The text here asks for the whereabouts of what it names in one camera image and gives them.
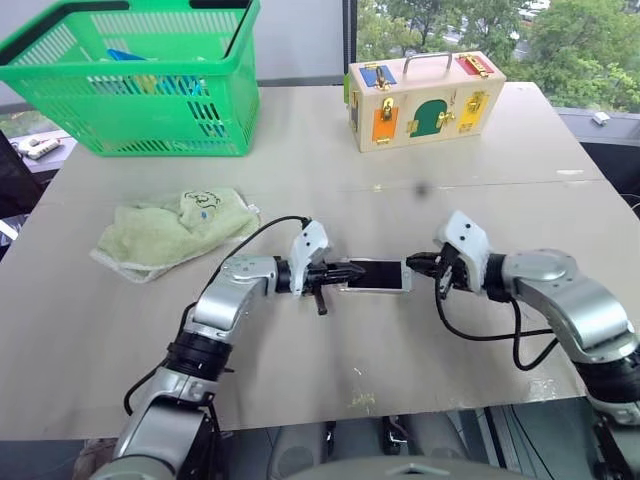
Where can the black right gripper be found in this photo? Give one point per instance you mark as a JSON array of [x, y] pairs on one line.
[[452, 270]]

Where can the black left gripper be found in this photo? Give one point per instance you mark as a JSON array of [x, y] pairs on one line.
[[317, 277]]

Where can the black smartphone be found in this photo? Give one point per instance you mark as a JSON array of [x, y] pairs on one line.
[[408, 280]]

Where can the white smartphone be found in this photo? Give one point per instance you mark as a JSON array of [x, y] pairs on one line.
[[378, 275]]

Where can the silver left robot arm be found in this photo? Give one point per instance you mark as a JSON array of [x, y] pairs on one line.
[[230, 295]]

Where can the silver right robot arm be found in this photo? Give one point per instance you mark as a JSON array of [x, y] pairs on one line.
[[575, 295]]

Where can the grey rounded leg shape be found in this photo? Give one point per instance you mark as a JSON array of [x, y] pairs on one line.
[[435, 437]]

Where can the wooden lock box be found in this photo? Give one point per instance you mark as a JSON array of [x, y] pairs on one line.
[[430, 82]]

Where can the light green towel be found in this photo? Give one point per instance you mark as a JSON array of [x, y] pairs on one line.
[[150, 235]]

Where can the small white box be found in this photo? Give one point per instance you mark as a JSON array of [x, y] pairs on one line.
[[601, 117]]

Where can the green plastic shopping basket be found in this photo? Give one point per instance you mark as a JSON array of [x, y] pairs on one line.
[[125, 67]]

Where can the blue plastic package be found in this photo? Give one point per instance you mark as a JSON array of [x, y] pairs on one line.
[[122, 55]]

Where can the white power strip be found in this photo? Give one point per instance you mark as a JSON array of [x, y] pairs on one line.
[[40, 147]]

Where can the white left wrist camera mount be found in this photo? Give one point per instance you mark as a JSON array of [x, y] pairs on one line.
[[310, 240]]

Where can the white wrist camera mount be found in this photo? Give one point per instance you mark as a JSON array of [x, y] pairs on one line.
[[467, 235], [310, 240]]

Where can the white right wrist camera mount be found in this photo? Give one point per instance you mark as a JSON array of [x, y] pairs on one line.
[[467, 235]]

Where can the black window frame post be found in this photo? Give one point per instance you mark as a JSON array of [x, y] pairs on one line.
[[350, 30]]

